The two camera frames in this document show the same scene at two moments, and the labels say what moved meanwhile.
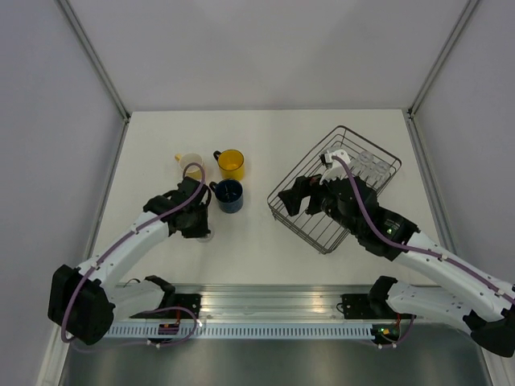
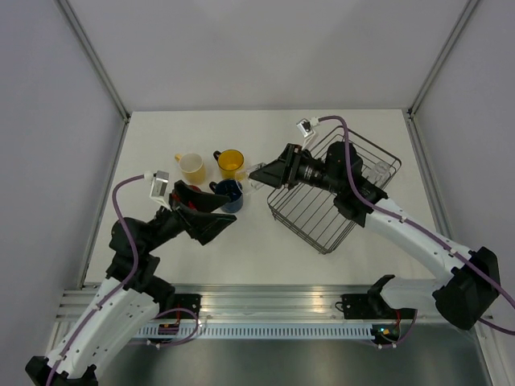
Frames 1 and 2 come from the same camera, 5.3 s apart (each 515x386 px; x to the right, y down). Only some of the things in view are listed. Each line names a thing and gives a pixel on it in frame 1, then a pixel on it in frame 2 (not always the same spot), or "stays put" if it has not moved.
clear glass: x=364 y=166 → x=243 y=175
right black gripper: x=304 y=186 → x=276 y=173
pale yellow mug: x=191 y=170 stays put
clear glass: x=381 y=173 stays put
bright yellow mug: x=231 y=163 stays put
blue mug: x=229 y=194 stays put
